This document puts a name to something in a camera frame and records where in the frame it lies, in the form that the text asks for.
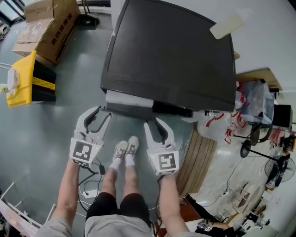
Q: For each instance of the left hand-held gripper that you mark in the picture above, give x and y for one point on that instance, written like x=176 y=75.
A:
x=83 y=150

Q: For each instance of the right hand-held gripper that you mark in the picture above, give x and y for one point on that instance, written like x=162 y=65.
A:
x=165 y=160

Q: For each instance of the person's right forearm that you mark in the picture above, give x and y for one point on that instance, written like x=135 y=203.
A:
x=171 y=203

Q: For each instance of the person's left forearm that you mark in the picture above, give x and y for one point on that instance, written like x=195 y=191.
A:
x=67 y=192

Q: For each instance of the person's right white shoe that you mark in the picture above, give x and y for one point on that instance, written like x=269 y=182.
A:
x=133 y=144

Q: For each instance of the person's white shoe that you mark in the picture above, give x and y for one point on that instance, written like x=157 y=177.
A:
x=133 y=144
x=120 y=149

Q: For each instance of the person's left white shoe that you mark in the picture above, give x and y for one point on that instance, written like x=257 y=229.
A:
x=120 y=149

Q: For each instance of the wooden slatted bench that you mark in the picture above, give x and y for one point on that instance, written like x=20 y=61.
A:
x=196 y=162

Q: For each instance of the person's right leg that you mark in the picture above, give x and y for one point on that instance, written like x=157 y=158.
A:
x=130 y=178

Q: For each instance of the person's leg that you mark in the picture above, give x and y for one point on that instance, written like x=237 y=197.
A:
x=111 y=178
x=130 y=178

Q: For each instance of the person's left leg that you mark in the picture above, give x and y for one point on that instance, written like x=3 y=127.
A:
x=111 y=178

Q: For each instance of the white power strip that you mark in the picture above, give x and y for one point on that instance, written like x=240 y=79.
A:
x=91 y=194

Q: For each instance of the person's black shorts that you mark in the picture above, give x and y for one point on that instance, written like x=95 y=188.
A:
x=129 y=206

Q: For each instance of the black bin with yellow lid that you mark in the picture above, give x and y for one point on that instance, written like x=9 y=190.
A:
x=23 y=81

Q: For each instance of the white plastic container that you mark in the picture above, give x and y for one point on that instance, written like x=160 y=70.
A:
x=13 y=77

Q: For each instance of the small clear bottle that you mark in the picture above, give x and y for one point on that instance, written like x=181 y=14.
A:
x=5 y=88

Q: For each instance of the black chair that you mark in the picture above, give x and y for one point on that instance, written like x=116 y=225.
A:
x=256 y=136

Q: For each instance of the person in white shirt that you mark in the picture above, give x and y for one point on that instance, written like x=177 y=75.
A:
x=115 y=228

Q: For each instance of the large clear plastic bag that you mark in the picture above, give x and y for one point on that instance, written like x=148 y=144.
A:
x=256 y=99

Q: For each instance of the thin metal rack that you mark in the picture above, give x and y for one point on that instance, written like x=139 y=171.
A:
x=5 y=65

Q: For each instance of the black floor stand base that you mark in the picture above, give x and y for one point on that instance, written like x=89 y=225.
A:
x=89 y=18

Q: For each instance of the round wooden side table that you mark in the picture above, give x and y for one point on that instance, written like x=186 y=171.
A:
x=250 y=196

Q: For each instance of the small cardboard sheet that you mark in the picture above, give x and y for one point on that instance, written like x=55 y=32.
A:
x=236 y=55

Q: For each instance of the large brown board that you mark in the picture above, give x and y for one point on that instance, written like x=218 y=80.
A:
x=259 y=77

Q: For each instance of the pink cloth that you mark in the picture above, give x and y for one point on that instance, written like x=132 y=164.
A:
x=277 y=136

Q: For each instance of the black and white striped cloth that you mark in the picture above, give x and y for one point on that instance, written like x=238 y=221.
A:
x=273 y=181

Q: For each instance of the small black cabinet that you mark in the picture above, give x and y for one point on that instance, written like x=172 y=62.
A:
x=283 y=115

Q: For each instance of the black standing fan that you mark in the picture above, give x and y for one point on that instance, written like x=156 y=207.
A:
x=281 y=169

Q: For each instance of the cream block on cabinet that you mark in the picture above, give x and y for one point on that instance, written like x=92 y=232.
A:
x=226 y=26

